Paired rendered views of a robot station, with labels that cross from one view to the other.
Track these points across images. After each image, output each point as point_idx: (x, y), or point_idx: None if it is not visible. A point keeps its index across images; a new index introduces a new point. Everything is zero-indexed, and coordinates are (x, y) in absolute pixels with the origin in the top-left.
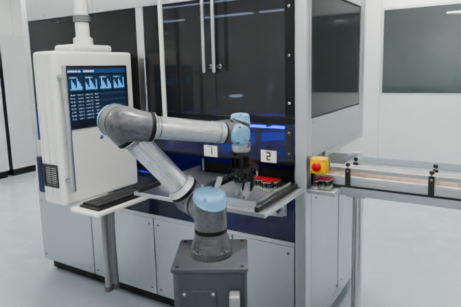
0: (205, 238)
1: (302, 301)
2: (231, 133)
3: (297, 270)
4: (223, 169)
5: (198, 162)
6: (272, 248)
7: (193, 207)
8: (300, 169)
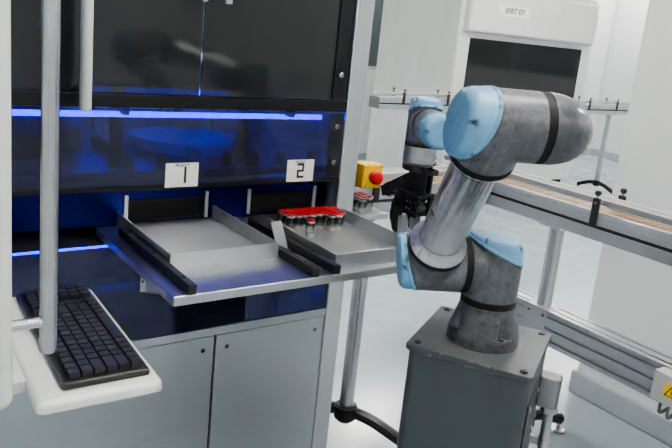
0: (512, 311)
1: (328, 394)
2: None
3: (325, 350)
4: (174, 211)
5: (112, 205)
6: (290, 330)
7: (497, 268)
8: (346, 185)
